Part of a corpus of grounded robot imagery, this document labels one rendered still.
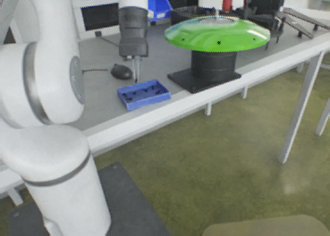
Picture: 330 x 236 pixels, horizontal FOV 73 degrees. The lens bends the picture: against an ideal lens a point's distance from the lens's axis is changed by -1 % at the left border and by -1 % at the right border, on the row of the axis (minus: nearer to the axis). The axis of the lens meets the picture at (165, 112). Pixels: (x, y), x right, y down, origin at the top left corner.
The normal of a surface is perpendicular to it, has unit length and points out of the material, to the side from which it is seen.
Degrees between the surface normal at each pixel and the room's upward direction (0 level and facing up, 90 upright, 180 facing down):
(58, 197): 90
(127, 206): 0
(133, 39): 59
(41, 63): 46
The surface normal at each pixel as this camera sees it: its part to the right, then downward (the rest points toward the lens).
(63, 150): 0.28, -0.74
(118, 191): -0.04, -0.83
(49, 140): 0.44, -0.77
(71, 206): 0.47, 0.47
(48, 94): 0.40, 0.30
